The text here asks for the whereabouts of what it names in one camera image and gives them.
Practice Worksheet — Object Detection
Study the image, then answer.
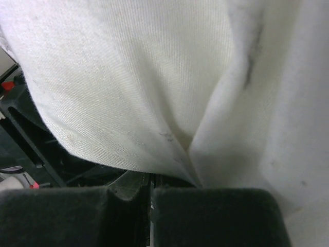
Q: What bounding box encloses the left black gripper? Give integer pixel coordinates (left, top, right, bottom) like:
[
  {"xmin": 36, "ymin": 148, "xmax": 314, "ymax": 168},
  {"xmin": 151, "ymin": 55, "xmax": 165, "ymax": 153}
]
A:
[{"xmin": 1, "ymin": 72, "xmax": 123, "ymax": 187}]

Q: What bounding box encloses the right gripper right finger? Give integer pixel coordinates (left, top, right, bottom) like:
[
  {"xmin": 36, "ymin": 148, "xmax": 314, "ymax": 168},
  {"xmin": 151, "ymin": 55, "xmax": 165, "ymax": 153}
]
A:
[{"xmin": 151, "ymin": 175, "xmax": 291, "ymax": 246}]

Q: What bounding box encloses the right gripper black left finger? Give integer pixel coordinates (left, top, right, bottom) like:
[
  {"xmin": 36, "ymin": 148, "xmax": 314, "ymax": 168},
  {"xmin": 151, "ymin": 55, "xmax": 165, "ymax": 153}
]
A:
[{"xmin": 1, "ymin": 171, "xmax": 150, "ymax": 246}]

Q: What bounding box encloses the white pillow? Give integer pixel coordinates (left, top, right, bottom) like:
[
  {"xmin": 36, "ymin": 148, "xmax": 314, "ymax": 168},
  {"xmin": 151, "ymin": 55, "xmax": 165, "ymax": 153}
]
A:
[{"xmin": 1, "ymin": 1, "xmax": 232, "ymax": 183}]

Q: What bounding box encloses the white pillowcase blue trim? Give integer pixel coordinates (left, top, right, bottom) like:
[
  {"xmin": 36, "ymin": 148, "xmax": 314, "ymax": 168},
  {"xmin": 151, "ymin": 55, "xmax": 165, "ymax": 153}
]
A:
[{"xmin": 189, "ymin": 1, "xmax": 328, "ymax": 246}]

